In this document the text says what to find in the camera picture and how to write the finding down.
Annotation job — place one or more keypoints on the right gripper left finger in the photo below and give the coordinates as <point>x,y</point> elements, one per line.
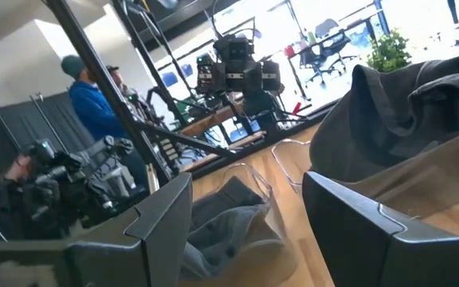
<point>162,239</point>

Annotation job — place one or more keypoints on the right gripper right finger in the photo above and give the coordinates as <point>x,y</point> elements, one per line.
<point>357,247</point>

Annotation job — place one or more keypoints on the dark grey baseball cap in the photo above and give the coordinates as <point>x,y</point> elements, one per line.
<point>229,223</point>
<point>393,119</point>

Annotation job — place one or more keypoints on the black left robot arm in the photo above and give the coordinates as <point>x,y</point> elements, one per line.
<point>259,105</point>

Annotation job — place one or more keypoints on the black background robot arm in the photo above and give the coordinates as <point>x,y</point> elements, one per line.
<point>62,175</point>

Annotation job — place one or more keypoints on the red cup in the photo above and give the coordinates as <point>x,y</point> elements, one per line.
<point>289,51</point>

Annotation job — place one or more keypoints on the background wooden table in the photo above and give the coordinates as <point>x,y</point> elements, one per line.
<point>209,121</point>

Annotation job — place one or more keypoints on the blue chair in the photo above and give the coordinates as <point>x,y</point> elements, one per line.
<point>187,70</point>
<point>169,79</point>

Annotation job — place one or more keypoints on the red tool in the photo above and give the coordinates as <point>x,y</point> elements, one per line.
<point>296,108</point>

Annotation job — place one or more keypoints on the clear plastic bin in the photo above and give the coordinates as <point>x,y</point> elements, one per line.
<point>293,159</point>
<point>283,255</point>

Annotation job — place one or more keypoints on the black office chair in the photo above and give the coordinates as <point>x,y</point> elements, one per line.
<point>329,45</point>

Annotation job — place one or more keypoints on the small green potted plant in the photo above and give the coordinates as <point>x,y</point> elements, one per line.
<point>389,52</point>

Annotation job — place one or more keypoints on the thin black pole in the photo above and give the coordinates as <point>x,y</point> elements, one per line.
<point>50,121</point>
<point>4,127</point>

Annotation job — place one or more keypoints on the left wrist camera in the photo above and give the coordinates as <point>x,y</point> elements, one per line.
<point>235,48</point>

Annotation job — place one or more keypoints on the black aluminium rig frame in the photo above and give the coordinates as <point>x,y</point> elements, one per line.
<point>106,87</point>

